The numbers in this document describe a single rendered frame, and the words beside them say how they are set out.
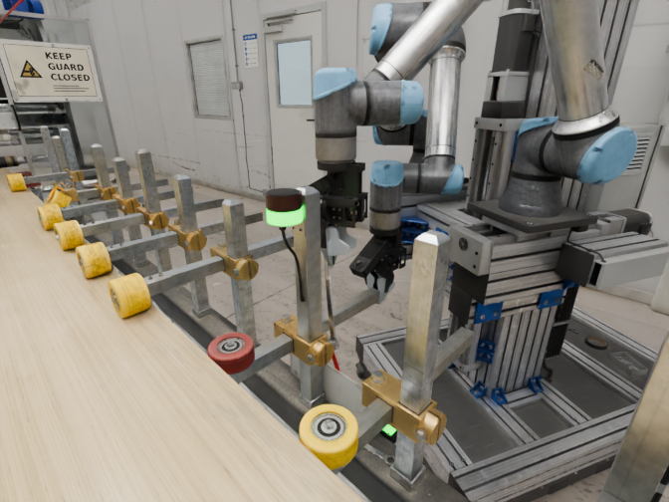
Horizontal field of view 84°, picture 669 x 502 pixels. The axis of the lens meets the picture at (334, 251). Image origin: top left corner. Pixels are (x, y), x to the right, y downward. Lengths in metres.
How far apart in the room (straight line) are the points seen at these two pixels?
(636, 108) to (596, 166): 2.17
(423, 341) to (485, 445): 1.01
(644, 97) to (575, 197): 1.69
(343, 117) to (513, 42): 0.72
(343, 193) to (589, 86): 0.50
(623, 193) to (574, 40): 0.77
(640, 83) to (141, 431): 3.01
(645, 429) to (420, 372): 0.25
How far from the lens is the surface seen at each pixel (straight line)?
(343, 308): 0.88
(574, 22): 0.87
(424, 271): 0.50
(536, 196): 1.05
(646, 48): 3.09
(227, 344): 0.70
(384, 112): 0.69
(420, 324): 0.54
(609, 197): 1.50
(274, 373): 0.95
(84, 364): 0.78
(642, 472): 0.52
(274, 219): 0.60
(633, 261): 1.17
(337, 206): 0.68
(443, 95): 1.02
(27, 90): 3.02
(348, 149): 0.67
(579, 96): 0.90
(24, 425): 0.70
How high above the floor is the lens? 1.32
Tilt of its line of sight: 23 degrees down
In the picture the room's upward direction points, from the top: straight up
